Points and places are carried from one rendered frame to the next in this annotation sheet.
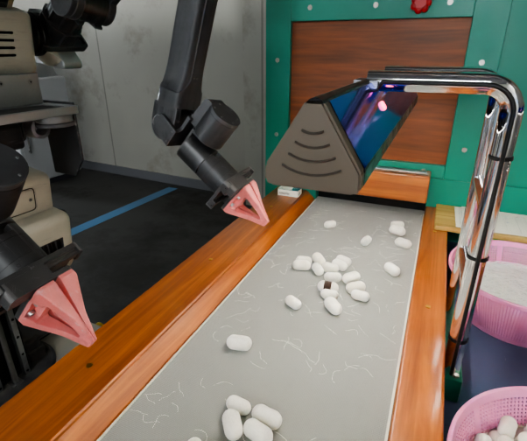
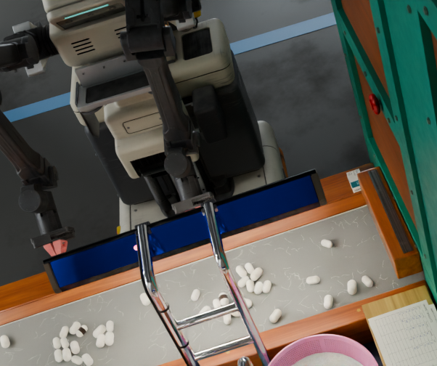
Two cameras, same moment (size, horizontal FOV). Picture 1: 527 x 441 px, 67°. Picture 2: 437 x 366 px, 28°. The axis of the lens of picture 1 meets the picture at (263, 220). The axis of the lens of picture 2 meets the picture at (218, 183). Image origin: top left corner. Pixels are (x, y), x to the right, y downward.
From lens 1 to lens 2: 1.97 m
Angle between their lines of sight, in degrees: 62
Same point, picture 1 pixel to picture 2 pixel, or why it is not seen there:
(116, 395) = (88, 289)
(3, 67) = not seen: hidden behind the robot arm
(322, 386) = (143, 345)
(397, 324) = not seen: hidden behind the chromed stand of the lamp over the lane
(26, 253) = (46, 227)
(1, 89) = (125, 64)
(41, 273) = (46, 239)
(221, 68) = not seen: outside the picture
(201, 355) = (132, 293)
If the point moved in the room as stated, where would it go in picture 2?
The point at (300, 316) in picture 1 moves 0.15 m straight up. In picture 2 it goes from (190, 306) to (170, 268)
